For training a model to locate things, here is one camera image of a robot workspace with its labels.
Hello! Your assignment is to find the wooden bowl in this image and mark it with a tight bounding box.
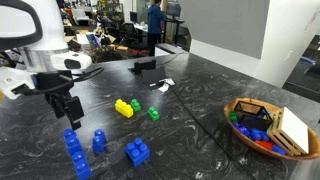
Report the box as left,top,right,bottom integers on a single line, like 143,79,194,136
223,97,320,162

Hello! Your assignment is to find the white paper tag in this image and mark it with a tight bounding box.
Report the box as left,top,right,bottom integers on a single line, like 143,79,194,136
149,77,176,93

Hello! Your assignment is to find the wooden crate with white lid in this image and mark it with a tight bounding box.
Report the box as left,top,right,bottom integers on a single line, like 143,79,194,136
266,106,311,157

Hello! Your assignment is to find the small green toy block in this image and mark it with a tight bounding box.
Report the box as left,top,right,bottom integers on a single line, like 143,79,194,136
227,110,239,123

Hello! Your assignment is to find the small blue toy block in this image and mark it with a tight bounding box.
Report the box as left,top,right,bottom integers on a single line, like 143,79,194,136
249,128,271,142
271,143,287,156
232,121,252,138

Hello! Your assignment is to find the black wire-frame box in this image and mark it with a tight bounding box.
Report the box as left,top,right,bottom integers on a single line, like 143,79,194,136
232,100,275,132

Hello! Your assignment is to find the white wrist-mounted camera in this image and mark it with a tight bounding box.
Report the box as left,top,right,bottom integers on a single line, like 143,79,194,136
0,66,36,100

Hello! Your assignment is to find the long blue toy block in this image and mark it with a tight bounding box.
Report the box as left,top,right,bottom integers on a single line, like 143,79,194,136
71,150,93,180
62,128,83,157

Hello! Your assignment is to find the black office chair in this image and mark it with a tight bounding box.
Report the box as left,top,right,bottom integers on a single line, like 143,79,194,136
121,22,140,45

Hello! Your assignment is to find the yellow toy block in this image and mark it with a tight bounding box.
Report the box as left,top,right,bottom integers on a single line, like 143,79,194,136
114,98,135,119

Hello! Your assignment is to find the person in blue hoodie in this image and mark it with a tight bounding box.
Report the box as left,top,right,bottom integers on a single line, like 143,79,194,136
146,0,168,57

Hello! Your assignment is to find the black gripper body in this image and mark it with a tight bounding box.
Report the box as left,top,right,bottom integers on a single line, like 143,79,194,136
34,69,75,101

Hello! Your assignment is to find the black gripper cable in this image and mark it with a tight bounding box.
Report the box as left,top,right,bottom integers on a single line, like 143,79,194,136
70,66,105,83

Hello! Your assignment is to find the red toy block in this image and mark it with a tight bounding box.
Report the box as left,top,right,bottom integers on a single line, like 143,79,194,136
254,139,276,151

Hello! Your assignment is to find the black standing desk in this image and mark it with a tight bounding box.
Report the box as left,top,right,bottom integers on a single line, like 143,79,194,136
162,17,186,46

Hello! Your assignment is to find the black flat plate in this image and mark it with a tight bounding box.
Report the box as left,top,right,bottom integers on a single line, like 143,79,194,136
141,66,168,85

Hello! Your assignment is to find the square blue toy block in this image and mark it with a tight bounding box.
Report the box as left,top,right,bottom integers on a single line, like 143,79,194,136
124,137,151,168

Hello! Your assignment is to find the black device box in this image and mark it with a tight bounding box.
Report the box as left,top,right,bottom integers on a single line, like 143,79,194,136
128,58,158,76

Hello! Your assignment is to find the black computer monitor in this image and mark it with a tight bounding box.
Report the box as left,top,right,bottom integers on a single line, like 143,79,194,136
165,1,182,19

